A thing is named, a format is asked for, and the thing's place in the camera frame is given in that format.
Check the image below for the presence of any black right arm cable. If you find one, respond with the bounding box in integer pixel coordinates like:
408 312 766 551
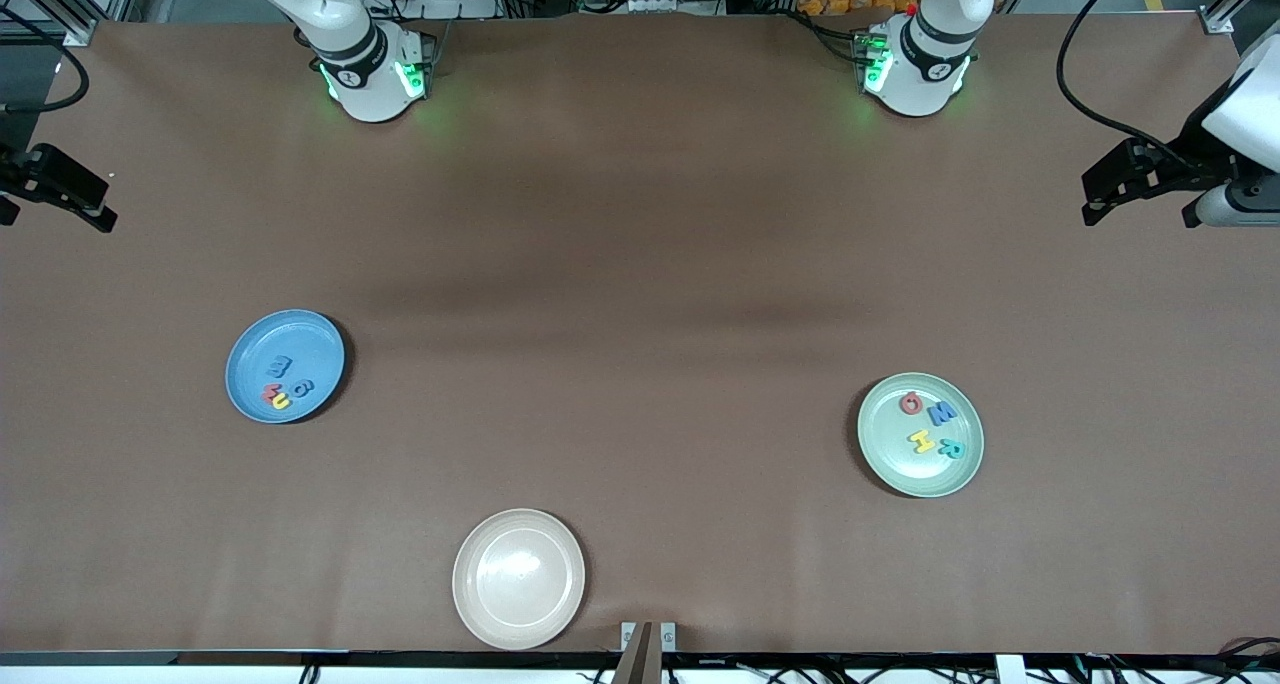
0 8 90 115

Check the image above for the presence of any metal table edge bracket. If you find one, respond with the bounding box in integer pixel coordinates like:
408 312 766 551
612 621 678 684

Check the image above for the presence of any blue plate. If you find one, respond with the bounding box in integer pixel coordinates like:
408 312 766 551
224 309 347 425

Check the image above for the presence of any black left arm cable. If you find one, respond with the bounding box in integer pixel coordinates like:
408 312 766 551
1056 0 1187 157

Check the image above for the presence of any pale beige plate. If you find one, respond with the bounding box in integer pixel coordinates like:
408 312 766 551
452 508 587 651

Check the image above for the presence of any aluminium frame profile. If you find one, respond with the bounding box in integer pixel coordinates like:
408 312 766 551
0 0 101 47
1200 0 1280 37

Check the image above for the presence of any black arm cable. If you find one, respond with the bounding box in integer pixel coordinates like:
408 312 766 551
0 8 90 115
1056 0 1187 157

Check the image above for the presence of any pale green plate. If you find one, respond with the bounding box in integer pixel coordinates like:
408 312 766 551
857 372 986 499

